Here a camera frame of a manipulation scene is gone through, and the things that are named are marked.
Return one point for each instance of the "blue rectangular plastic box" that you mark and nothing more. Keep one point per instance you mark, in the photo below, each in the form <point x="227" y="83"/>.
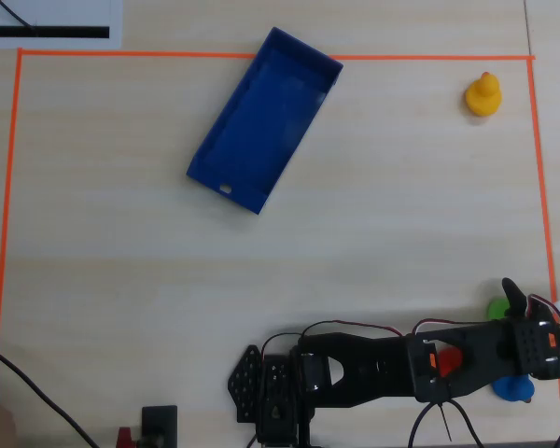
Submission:
<point x="261" y="126"/>

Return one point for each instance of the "blue rubber duck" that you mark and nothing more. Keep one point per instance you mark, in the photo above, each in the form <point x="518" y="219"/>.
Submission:
<point x="513" y="389"/>

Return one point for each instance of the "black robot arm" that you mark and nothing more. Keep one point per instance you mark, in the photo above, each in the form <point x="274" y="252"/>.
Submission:
<point x="373" y="368"/>

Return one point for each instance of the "yellow rubber duck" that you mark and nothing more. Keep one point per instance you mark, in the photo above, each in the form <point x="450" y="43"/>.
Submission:
<point x="483" y="98"/>

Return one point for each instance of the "green rubber duck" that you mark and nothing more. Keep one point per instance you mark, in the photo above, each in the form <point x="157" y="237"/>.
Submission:
<point x="496" y="309"/>

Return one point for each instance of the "black tape strip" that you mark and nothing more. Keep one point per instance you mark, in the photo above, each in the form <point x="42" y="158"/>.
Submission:
<point x="74" y="32"/>

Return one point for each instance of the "white paper sheet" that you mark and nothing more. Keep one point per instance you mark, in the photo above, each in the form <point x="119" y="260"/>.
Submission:
<point x="51" y="14"/>

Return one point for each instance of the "red rubber duck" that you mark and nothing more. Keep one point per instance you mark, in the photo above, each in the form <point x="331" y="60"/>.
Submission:
<point x="450" y="360"/>

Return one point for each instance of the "orange tape strip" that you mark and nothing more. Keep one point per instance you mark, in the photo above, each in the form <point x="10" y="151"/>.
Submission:
<point x="121" y="54"/>
<point x="541" y="186"/>
<point x="9" y="186"/>

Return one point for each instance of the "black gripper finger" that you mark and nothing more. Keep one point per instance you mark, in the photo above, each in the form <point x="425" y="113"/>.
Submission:
<point x="514" y="298"/>

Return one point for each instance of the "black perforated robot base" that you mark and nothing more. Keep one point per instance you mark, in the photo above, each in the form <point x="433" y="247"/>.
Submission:
<point x="245" y="382"/>

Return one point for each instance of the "black zip tie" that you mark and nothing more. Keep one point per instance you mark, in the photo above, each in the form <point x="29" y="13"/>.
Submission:
<point x="445" y="420"/>

